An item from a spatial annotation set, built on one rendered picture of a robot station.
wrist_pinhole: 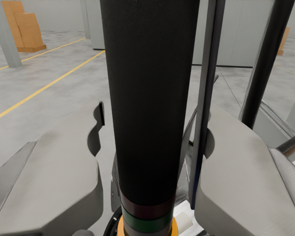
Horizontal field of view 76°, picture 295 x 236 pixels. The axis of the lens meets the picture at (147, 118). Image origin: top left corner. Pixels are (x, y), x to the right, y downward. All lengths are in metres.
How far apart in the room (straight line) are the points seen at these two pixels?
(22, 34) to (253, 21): 7.36
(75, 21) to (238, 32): 10.34
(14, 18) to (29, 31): 0.56
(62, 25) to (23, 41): 6.06
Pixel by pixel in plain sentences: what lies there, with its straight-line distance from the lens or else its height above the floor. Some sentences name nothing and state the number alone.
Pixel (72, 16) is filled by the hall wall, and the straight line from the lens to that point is 13.90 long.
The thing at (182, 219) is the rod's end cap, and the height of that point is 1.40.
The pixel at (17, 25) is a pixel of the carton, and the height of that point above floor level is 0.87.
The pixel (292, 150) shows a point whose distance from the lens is 0.32.
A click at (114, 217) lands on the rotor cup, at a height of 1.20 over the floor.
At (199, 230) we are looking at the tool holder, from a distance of 0.19.
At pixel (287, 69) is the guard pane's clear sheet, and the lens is 1.30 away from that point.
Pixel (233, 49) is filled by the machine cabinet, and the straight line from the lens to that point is 5.90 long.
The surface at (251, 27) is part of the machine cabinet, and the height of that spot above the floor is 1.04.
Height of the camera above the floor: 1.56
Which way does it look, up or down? 31 degrees down
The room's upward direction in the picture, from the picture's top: straight up
